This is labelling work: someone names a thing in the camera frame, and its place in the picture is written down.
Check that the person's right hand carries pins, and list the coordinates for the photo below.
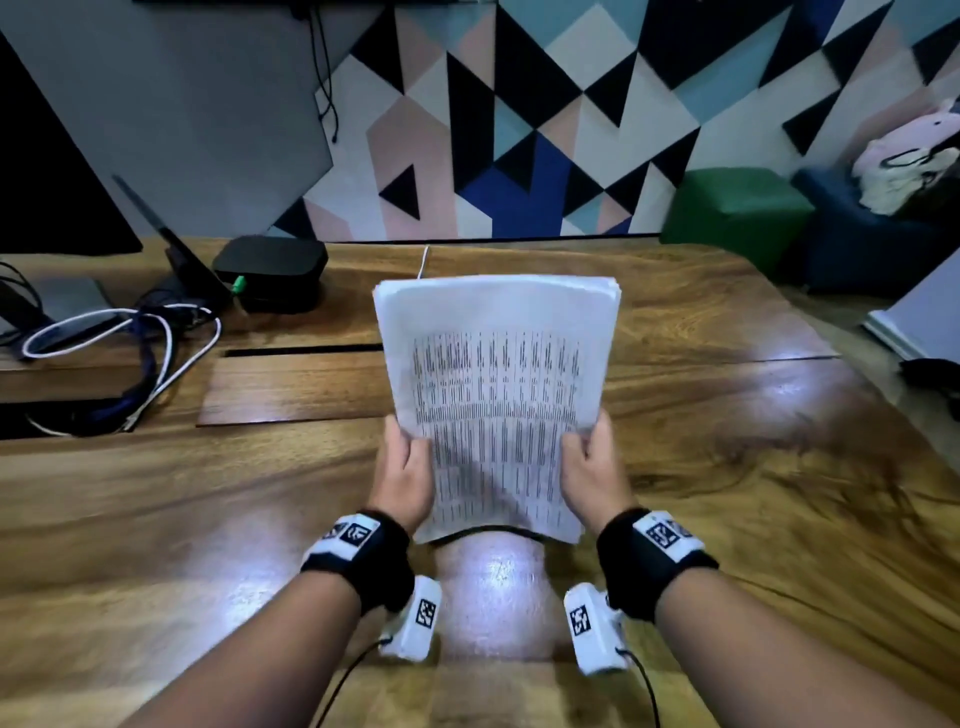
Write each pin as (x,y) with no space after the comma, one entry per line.
(596,472)

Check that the person's left hand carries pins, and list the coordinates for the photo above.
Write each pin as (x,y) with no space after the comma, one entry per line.
(401,474)

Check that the person's left thumb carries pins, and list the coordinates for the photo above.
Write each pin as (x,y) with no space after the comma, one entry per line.
(420,448)

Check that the person's right thumb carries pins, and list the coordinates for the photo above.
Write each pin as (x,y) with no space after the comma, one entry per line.
(571,448)

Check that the stack of printed paper sheets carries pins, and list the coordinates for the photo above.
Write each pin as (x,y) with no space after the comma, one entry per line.
(495,390)

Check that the person's left forearm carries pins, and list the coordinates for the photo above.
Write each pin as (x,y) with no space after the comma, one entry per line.
(247,660)

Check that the person's right forearm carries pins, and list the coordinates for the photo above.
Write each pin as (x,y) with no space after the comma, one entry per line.
(787,652)

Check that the black router box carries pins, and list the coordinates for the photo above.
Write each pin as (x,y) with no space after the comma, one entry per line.
(271,268)

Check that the green cube stool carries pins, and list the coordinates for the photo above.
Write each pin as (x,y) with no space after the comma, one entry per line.
(735,210)

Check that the black tablet stand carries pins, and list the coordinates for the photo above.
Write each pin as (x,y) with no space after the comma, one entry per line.
(176,255)

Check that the blue armchair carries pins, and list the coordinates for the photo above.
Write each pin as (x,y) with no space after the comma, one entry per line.
(862,240)

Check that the black object on floor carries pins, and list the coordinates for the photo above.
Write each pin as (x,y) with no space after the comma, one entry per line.
(934,382)

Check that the white board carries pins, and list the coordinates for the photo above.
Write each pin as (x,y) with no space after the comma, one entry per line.
(919,315)

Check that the grey flat device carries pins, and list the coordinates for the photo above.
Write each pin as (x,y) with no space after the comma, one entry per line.
(67,307)

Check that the pink plush toy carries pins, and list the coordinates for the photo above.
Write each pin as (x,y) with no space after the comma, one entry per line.
(911,161)

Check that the black monitor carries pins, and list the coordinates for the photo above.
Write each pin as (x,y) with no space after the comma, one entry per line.
(52,172)

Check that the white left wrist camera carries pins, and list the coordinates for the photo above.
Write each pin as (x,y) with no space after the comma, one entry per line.
(412,619)

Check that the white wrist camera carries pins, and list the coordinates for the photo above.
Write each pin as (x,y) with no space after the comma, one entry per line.
(594,630)
(412,619)

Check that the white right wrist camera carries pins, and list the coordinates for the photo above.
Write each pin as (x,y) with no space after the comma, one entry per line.
(594,630)

